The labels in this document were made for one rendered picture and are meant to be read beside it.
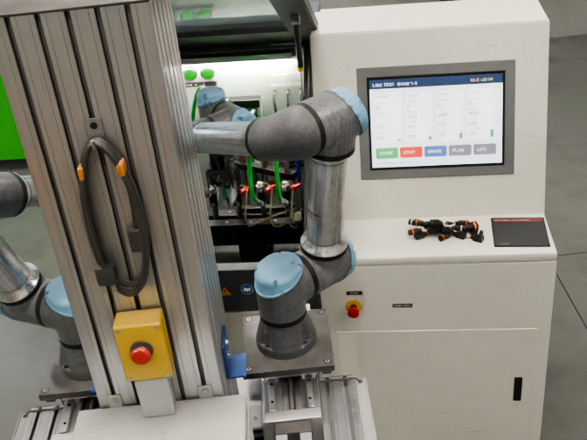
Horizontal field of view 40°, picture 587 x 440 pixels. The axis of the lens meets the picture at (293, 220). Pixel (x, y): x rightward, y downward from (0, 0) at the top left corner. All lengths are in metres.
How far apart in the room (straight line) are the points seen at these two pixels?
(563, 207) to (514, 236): 2.08
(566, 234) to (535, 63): 1.95
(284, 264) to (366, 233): 0.66
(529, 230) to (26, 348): 2.41
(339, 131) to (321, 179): 0.15
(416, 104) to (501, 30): 0.32
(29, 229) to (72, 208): 3.50
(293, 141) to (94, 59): 0.52
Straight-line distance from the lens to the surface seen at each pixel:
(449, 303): 2.53
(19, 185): 1.77
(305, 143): 1.67
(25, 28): 1.31
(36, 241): 4.79
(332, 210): 1.87
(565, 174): 4.91
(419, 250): 2.45
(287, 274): 1.89
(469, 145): 2.55
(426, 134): 2.53
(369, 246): 2.48
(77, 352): 2.05
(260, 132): 1.70
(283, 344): 1.98
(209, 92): 2.13
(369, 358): 2.67
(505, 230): 2.54
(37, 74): 1.33
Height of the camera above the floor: 2.36
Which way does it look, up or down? 32 degrees down
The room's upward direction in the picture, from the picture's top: 6 degrees counter-clockwise
